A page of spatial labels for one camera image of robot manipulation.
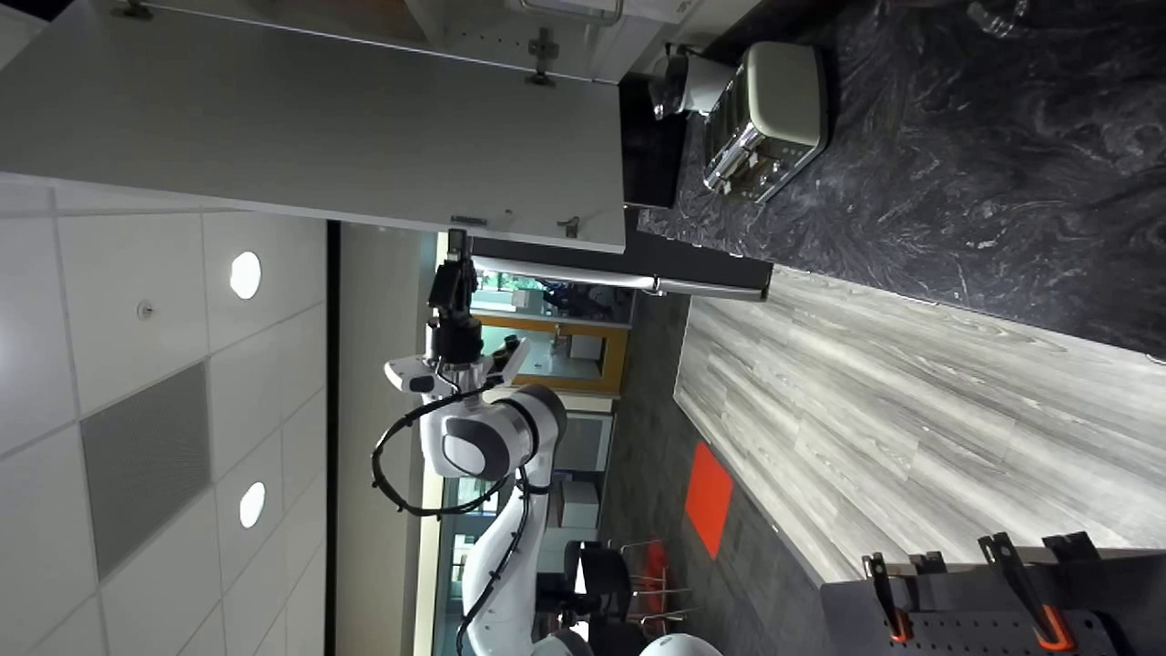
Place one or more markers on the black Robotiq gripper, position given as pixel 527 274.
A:
pixel 457 331

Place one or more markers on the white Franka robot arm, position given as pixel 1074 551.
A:
pixel 497 444

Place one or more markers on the metal door hinge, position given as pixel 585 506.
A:
pixel 545 57
pixel 132 10

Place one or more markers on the round ceiling light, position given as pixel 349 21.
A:
pixel 245 274
pixel 251 506

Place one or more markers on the black office chair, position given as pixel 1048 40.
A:
pixel 600 586

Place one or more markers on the red chair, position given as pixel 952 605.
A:
pixel 657 570

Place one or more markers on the white round object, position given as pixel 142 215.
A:
pixel 678 648

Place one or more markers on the black orange clamp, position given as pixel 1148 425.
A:
pixel 889 603
pixel 1032 603

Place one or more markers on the black pegboard panel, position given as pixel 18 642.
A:
pixel 969 633

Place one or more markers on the wooden door frame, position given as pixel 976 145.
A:
pixel 613 353

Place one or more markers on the grey metal rail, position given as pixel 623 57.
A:
pixel 630 282

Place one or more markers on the white wall cabinet carcass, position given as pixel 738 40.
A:
pixel 485 22

